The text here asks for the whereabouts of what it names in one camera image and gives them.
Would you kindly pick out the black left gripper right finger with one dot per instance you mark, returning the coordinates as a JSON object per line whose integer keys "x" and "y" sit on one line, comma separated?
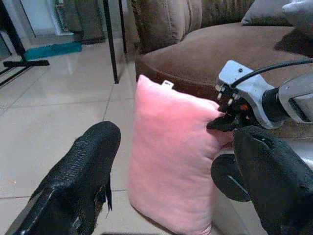
{"x": 276, "y": 178}

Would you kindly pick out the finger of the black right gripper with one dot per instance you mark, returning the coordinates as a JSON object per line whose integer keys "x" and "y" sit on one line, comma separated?
{"x": 221, "y": 123}

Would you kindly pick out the pink pillow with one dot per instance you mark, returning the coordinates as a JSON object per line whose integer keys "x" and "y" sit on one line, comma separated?
{"x": 168, "y": 151}

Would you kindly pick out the black metal table leg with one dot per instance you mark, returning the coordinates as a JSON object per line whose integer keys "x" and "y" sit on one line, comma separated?
{"x": 111, "y": 41}
{"x": 122, "y": 24}

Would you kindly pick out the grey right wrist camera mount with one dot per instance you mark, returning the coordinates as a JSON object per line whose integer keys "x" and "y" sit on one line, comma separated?
{"x": 247, "y": 85}

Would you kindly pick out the light grey pillow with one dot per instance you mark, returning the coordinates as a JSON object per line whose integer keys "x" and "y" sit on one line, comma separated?
{"x": 299, "y": 12}

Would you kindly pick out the teal floor mat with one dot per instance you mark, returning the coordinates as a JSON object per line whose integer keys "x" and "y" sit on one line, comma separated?
{"x": 53, "y": 50}

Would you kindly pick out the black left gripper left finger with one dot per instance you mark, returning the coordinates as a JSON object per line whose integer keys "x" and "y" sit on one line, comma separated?
{"x": 73, "y": 176}

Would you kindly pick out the brown sofa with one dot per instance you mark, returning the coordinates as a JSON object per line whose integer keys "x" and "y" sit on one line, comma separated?
{"x": 207, "y": 51}

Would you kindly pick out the black floor stand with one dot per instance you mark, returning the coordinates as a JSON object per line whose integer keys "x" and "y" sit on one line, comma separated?
{"x": 14, "y": 36}

